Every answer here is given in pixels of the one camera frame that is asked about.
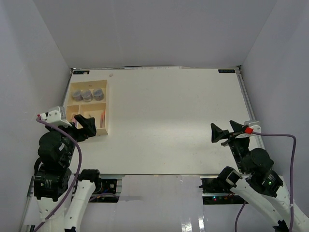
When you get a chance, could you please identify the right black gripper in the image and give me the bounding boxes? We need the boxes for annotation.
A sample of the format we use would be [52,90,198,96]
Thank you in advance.
[210,120,249,173]

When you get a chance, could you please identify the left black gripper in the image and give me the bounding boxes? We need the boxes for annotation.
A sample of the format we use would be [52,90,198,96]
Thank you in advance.
[46,113,96,164]

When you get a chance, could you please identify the purple marker red tip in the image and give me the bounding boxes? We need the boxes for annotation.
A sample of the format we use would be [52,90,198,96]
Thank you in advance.
[100,111,106,128]

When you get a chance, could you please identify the clear round container purple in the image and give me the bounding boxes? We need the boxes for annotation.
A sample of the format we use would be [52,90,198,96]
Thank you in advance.
[93,88,104,101]

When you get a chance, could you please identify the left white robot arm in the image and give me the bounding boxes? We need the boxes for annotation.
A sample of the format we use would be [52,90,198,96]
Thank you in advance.
[34,114,102,232]

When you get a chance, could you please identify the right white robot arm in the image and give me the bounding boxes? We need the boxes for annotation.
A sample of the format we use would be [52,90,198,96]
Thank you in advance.
[211,120,309,232]

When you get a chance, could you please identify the cream compartment organizer tray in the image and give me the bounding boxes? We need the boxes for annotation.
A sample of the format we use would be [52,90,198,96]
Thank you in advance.
[64,80,109,136]

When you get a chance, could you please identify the clear round container stacked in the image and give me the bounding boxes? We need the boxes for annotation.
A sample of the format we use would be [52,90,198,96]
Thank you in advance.
[81,89,93,102]

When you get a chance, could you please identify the clear round container left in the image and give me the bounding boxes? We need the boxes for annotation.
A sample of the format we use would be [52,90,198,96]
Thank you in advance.
[71,89,83,102]

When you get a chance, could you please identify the left corner label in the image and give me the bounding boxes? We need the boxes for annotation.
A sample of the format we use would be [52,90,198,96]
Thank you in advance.
[72,70,90,75]

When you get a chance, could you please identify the corner label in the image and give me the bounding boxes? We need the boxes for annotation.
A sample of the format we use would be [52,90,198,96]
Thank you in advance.
[218,69,236,73]
[72,70,90,75]

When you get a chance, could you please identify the right corner label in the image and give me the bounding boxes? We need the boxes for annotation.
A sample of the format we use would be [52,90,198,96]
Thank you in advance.
[218,69,236,73]

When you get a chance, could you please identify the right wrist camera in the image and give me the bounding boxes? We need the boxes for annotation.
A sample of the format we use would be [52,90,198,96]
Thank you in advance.
[236,120,261,139]

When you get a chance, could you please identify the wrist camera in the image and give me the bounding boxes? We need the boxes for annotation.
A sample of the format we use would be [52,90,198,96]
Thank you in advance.
[38,106,72,127]
[236,120,261,139]

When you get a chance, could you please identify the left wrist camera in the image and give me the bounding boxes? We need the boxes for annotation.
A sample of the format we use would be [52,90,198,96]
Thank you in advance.
[38,106,72,127]

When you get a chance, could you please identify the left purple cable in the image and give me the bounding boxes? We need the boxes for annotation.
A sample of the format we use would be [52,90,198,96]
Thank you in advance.
[32,117,119,232]

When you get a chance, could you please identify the purple cable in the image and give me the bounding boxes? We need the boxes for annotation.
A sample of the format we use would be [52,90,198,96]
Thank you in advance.
[32,117,119,232]
[235,131,297,232]

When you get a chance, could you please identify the aluminium frame rail right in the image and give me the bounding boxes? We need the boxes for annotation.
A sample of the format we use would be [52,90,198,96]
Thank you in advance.
[235,65,265,149]

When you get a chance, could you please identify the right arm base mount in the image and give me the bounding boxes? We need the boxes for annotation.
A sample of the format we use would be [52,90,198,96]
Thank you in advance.
[199,178,244,205]

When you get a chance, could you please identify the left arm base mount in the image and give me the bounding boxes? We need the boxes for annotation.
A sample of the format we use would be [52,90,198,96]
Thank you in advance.
[89,175,122,203]

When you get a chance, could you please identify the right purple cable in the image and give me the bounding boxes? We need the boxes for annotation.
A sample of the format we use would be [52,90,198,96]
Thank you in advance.
[235,131,297,232]

